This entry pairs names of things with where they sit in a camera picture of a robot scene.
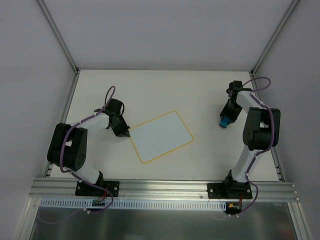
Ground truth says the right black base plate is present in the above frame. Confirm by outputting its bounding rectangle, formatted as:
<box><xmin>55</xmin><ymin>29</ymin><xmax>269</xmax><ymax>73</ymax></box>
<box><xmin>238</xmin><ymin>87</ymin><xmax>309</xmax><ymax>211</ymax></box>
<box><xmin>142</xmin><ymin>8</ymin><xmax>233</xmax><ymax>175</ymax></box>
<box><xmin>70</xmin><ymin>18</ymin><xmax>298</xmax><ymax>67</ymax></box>
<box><xmin>207</xmin><ymin>181</ymin><xmax>253</xmax><ymax>200</ymax></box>

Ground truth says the yellow framed whiteboard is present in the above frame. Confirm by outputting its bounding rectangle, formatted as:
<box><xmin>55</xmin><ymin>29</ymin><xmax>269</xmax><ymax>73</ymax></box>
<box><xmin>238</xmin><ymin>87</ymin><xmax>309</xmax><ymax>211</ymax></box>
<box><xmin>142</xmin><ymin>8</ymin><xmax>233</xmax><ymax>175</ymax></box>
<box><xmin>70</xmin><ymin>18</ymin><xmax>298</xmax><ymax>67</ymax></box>
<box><xmin>129</xmin><ymin>110</ymin><xmax>194</xmax><ymax>164</ymax></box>

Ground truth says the white slotted cable duct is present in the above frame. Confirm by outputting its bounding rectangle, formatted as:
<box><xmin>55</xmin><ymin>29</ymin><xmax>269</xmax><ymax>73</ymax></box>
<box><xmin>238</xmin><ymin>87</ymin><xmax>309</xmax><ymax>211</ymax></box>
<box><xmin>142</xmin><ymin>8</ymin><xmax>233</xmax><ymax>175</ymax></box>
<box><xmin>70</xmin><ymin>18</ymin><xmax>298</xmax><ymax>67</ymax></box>
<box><xmin>39</xmin><ymin>198</ymin><xmax>227</xmax><ymax>212</ymax></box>

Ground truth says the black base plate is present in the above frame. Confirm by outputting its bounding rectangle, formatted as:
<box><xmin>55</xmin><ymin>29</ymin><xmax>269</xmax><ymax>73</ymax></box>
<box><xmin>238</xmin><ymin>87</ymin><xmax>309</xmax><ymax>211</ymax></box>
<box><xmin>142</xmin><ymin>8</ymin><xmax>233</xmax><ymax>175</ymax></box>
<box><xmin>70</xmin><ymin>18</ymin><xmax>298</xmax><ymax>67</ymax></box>
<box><xmin>75</xmin><ymin>181</ymin><xmax>120</xmax><ymax>198</ymax></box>
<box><xmin>207</xmin><ymin>181</ymin><xmax>253</xmax><ymax>200</ymax></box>

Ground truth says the left aluminium frame post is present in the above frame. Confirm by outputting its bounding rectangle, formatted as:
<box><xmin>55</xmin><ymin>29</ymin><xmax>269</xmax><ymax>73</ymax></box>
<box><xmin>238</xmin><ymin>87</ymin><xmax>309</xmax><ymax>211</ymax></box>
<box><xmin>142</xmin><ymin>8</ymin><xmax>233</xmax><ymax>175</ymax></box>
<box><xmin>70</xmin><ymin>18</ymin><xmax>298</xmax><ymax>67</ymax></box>
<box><xmin>35</xmin><ymin>0</ymin><xmax>79</xmax><ymax>74</ymax></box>

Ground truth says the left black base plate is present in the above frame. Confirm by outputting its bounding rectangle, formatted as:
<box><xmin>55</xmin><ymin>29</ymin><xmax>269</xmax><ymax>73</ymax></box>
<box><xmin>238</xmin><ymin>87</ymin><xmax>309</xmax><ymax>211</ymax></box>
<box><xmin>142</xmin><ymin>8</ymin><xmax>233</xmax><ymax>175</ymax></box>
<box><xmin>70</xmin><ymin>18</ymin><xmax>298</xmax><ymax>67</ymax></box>
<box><xmin>75</xmin><ymin>181</ymin><xmax>120</xmax><ymax>198</ymax></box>

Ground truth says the right aluminium frame post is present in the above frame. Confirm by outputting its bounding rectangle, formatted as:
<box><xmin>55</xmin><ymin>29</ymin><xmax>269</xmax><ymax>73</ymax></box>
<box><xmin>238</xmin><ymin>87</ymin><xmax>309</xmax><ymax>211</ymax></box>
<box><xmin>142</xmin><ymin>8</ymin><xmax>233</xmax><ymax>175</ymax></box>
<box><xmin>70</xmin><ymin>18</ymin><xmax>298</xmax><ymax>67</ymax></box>
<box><xmin>250</xmin><ymin>0</ymin><xmax>301</xmax><ymax>76</ymax></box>

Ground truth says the blue whiteboard eraser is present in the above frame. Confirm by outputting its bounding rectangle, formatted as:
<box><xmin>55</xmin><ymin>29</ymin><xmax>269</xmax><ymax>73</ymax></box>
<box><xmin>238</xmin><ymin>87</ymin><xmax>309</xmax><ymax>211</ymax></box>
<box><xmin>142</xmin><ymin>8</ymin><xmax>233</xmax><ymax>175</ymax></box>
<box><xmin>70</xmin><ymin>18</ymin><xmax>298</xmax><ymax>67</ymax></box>
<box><xmin>219</xmin><ymin>117</ymin><xmax>230</xmax><ymax>128</ymax></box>

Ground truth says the aluminium frame post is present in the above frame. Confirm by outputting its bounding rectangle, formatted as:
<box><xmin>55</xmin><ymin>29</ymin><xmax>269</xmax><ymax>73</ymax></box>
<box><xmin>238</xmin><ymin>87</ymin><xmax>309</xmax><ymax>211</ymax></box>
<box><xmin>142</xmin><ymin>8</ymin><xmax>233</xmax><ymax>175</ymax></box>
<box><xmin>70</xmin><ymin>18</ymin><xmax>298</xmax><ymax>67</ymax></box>
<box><xmin>35</xmin><ymin>0</ymin><xmax>79</xmax><ymax>74</ymax></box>
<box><xmin>250</xmin><ymin>0</ymin><xmax>301</xmax><ymax>76</ymax></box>

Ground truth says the aluminium mounting rail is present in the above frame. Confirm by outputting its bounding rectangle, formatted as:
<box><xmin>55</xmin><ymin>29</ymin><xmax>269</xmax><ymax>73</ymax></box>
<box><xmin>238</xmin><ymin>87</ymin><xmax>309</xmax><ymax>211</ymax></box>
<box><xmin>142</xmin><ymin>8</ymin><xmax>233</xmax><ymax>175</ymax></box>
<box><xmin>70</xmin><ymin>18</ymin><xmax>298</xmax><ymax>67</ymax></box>
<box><xmin>28</xmin><ymin>177</ymin><xmax>300</xmax><ymax>203</ymax></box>

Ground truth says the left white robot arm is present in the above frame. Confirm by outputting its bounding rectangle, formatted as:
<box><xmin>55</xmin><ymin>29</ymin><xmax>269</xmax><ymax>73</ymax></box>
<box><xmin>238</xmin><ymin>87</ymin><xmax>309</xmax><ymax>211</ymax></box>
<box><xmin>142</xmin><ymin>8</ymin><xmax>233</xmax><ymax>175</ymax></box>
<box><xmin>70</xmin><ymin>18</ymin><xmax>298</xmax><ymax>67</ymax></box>
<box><xmin>47</xmin><ymin>98</ymin><xmax>130</xmax><ymax>196</ymax></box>

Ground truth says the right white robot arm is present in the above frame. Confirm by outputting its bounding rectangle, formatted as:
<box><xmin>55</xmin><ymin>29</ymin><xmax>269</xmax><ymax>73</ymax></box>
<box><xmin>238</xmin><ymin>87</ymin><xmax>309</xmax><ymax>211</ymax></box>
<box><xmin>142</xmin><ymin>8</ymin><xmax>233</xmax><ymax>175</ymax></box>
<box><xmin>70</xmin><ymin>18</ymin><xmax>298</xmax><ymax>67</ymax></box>
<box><xmin>219</xmin><ymin>80</ymin><xmax>281</xmax><ymax>198</ymax></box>

